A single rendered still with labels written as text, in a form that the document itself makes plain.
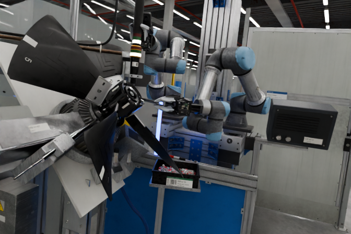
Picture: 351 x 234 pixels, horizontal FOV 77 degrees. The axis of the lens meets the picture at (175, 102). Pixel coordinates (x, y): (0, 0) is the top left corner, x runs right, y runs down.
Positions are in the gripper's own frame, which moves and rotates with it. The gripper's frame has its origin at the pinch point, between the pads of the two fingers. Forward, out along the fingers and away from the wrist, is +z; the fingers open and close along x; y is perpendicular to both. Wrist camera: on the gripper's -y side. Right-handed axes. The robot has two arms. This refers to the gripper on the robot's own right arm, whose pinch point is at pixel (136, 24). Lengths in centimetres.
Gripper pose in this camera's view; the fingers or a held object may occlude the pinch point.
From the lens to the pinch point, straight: 94.3
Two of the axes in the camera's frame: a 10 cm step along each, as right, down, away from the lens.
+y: -1.0, 9.9, 0.6
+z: -1.2, 0.5, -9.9
